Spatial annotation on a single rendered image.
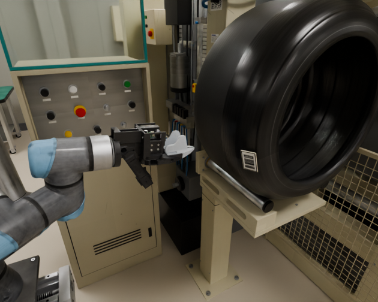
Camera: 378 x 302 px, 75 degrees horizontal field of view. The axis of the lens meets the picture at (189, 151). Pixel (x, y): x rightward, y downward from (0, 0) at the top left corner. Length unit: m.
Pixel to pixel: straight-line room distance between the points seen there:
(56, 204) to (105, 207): 0.89
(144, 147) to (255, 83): 0.29
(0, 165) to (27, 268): 0.37
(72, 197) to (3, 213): 0.12
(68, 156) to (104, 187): 0.86
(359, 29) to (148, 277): 1.60
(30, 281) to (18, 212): 0.46
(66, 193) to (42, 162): 0.09
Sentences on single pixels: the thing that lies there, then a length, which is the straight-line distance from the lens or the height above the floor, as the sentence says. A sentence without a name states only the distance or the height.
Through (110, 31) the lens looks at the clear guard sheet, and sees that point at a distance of 1.20.
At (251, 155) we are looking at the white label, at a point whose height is 1.14.
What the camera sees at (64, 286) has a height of 0.67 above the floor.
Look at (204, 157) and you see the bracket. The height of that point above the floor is 0.93.
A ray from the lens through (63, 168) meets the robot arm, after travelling 0.53.
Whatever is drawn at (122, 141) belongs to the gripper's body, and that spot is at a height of 1.19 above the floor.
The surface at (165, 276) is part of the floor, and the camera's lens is 1.76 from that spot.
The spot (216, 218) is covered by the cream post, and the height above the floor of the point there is 0.53.
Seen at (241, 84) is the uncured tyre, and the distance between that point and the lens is 0.60.
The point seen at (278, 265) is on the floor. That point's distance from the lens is 1.90.
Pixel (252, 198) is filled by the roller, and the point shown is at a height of 0.91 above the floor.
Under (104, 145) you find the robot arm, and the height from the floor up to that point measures 1.20.
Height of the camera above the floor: 1.41
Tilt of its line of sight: 27 degrees down
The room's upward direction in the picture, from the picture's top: straight up
